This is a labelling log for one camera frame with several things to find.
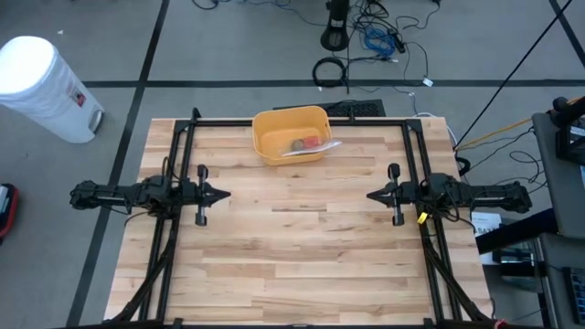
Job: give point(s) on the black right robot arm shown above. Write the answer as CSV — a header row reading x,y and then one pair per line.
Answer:
x,y
484,194

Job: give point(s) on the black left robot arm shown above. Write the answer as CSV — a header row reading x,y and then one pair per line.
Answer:
x,y
137,194

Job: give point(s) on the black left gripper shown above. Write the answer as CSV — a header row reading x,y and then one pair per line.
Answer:
x,y
201,196

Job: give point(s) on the black metal table frame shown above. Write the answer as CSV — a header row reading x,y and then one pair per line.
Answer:
x,y
292,122

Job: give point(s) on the white pedal trash can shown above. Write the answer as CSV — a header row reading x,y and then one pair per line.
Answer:
x,y
41,87

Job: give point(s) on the clear plastic bag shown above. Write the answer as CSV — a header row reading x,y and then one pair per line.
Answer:
x,y
315,147

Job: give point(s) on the black equipment stand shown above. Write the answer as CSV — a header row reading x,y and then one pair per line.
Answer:
x,y
569,137

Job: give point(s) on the small white floor tag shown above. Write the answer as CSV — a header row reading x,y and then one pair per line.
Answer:
x,y
427,82

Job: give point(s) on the grey side table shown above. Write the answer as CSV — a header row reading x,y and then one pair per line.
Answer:
x,y
555,183

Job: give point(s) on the red and black case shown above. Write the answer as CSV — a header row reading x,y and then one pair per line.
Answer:
x,y
11,210

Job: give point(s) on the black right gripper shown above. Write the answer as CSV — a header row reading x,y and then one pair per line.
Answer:
x,y
402,194

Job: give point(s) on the black stand base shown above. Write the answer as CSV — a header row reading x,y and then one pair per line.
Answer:
x,y
335,34

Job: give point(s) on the white paper sheet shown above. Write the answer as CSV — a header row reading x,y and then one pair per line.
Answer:
x,y
485,224

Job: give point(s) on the black perforated mat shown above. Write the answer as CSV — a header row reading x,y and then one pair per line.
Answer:
x,y
361,109

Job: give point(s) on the dark blue padded bar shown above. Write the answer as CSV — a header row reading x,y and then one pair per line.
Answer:
x,y
516,233

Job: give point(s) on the black slanted pole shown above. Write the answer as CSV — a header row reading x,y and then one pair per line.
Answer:
x,y
516,68

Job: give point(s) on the red bandage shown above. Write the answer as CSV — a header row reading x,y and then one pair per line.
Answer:
x,y
313,141

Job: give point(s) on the black power strip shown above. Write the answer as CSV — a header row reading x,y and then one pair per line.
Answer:
x,y
575,297

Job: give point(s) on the yellow plastic bin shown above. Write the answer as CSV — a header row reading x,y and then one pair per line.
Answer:
x,y
274,132

